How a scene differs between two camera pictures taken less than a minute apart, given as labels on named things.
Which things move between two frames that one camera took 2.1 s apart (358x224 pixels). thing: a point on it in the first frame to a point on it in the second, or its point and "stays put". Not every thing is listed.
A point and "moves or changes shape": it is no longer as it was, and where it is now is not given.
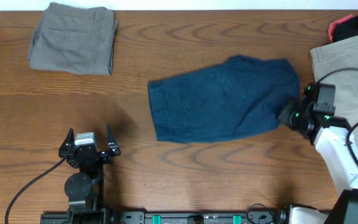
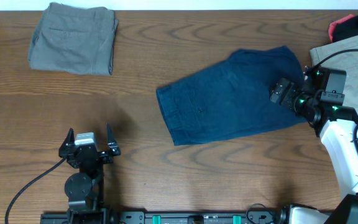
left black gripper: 107,158 stays put
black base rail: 173,217 stays put
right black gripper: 284,114 to 281,85
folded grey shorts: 75,39 stays put
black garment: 348,28 stays put
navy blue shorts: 243,95 moves or changes shape
